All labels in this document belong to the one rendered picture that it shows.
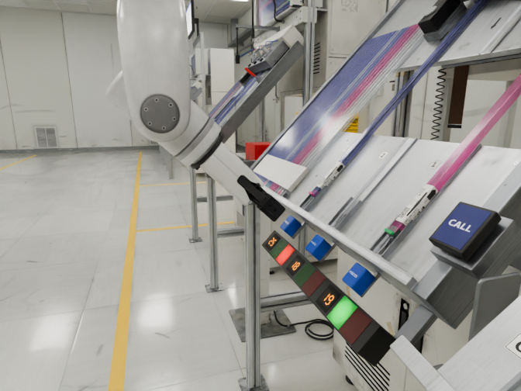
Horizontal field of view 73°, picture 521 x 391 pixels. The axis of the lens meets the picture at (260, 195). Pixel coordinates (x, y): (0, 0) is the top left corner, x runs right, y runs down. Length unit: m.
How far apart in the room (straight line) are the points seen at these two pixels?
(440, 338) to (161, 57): 0.76
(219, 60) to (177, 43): 4.63
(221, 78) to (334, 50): 3.25
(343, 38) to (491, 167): 1.58
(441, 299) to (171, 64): 0.39
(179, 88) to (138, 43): 0.07
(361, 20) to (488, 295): 1.81
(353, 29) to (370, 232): 1.62
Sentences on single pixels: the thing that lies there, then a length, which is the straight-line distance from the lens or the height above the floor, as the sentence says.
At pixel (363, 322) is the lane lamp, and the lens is 0.45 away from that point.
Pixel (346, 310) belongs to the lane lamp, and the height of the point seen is 0.66.
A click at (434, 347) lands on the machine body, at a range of 0.92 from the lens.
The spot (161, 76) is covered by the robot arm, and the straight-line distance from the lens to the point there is 0.45.
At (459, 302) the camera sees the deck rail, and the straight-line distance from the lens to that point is 0.43.
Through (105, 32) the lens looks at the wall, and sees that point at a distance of 9.24.
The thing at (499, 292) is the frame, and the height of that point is 0.74.
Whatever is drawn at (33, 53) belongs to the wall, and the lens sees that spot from 9.39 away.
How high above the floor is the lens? 0.90
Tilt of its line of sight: 13 degrees down
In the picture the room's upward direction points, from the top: straight up
